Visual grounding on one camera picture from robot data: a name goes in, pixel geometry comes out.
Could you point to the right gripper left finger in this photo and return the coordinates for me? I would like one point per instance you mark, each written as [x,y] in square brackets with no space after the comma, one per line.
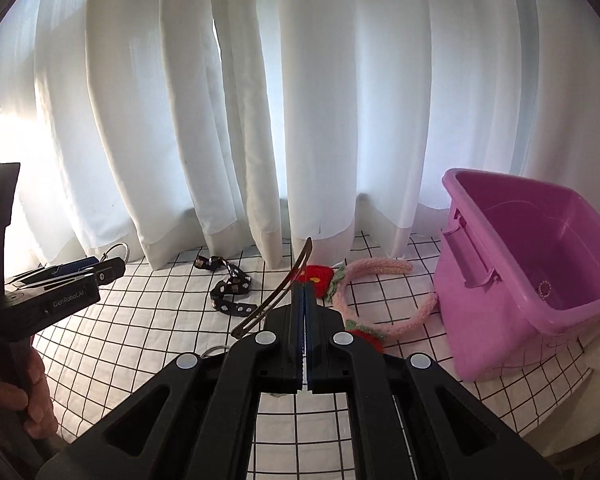
[195,418]

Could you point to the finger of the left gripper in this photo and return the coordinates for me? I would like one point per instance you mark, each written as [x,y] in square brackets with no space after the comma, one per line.
[44,273]
[103,273]

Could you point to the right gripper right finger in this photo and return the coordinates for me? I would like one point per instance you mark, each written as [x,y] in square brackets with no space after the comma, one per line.
[409,418]

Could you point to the black studded strap keychain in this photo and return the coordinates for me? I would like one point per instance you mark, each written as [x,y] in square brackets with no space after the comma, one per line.
[223,293]

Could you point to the pink strawberry headband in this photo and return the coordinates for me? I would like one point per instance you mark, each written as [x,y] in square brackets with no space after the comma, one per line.
[387,301]

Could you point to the white grid tablecloth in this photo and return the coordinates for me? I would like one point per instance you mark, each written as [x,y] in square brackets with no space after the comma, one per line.
[99,356]

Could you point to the small silver ring clip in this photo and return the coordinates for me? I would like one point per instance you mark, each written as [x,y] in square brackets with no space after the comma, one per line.
[277,295]

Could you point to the white curtain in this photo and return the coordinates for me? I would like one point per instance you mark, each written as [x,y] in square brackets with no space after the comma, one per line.
[170,124]

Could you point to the pink plastic storage bin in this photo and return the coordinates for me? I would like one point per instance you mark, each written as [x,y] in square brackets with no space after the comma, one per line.
[518,277]

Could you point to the person's left hand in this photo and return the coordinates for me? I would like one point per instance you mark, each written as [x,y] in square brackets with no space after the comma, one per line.
[34,400]

